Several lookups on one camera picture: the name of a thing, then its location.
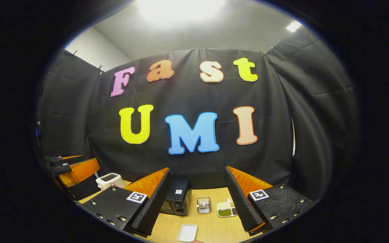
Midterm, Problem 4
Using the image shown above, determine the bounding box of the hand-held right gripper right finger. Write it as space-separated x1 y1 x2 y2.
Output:
224 166 315 237

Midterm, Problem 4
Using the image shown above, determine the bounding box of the white rectangular tray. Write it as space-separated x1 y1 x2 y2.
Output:
176 223 198 243

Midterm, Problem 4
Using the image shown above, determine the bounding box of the black electric oven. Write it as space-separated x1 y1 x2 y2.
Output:
160 179 192 217

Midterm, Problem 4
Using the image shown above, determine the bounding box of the metal wire basket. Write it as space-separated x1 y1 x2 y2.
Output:
196 197 212 215

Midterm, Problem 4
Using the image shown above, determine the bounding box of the ceiling light panel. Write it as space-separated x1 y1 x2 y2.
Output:
285 21 303 33
136 0 226 21

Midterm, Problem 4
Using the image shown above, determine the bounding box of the white toaster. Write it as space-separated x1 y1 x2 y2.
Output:
96 172 126 191

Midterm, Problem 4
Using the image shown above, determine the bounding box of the black backdrop cloth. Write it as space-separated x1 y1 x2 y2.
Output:
36 27 360 203

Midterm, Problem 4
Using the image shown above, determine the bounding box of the white divided bean dish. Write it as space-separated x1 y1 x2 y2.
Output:
216 198 238 218

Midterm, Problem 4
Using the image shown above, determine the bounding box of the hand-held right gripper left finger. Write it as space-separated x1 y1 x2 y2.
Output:
79 167 172 237

